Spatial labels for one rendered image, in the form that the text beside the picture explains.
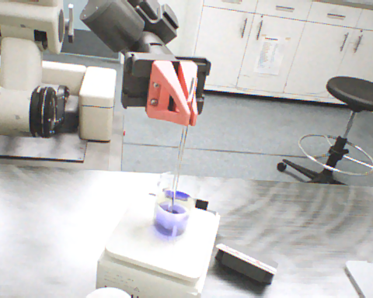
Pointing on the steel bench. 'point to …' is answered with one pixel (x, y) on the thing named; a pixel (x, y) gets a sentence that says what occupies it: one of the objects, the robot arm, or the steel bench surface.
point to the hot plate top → (187, 249)
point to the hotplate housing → (148, 278)
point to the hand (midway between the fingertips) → (189, 116)
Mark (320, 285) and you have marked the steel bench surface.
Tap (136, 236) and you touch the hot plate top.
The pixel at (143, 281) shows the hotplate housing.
